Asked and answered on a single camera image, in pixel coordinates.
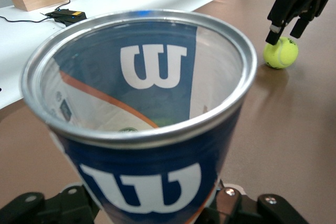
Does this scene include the yellow Roland Garros tennis ball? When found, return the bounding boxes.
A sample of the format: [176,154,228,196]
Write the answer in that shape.
[263,36,299,70]

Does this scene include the black box with yellow label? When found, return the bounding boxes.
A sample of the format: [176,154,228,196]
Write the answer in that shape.
[45,8,88,27]

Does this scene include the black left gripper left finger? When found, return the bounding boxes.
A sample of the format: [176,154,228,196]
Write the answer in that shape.
[0,184,100,224]

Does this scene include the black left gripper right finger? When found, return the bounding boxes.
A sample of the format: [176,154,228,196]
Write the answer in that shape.
[204,182,309,224]

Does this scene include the blue white Wilson ball can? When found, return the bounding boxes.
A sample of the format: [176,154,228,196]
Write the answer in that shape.
[20,8,258,224]

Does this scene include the light wooden block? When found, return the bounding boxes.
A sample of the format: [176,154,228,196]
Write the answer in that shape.
[9,0,71,13]

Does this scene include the brown table cover sheet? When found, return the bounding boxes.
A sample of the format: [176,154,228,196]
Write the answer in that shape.
[0,0,336,224]

